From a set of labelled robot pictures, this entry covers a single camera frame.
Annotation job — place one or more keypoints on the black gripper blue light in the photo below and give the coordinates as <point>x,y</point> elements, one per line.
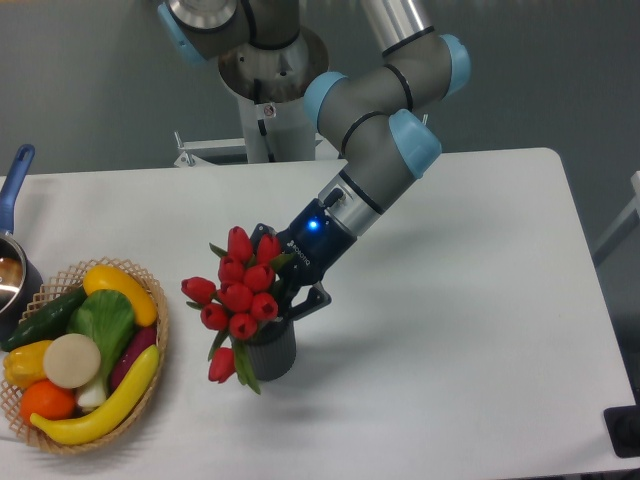
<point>316,240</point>

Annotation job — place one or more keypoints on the red tulip bouquet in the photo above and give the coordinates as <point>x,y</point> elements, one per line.
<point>250,293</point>

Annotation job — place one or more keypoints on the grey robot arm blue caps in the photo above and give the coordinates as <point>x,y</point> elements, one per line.
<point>288,96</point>

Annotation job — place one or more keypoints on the dark grey ribbed vase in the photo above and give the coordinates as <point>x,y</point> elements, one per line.
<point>270,356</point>

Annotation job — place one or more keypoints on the purple sweet potato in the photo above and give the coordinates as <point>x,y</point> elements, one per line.
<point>141,340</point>

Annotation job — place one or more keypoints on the green leafy bok choy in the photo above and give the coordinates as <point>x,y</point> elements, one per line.
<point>106,317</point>

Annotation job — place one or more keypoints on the woven wicker basket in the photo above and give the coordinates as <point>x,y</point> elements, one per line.
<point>56,285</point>

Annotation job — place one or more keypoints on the beige round disc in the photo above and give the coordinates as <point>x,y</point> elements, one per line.
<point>71,361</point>

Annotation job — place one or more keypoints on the green cucumber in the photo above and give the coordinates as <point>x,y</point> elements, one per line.
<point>47,323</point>

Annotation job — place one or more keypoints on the orange fruit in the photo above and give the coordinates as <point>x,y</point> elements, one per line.
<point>47,400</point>

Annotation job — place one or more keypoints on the yellow bell pepper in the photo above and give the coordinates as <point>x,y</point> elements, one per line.
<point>24,366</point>

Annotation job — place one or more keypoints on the yellow banana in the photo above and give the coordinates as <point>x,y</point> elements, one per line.
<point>112,412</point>

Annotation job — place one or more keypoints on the black device at table edge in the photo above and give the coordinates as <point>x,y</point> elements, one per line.
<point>623,428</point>

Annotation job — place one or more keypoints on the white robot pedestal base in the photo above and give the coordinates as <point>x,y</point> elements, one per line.
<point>271,132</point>

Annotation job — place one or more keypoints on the blue handled saucepan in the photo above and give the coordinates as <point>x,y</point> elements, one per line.
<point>20,279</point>

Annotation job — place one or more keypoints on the white furniture frame right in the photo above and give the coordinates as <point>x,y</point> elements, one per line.
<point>620,228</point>

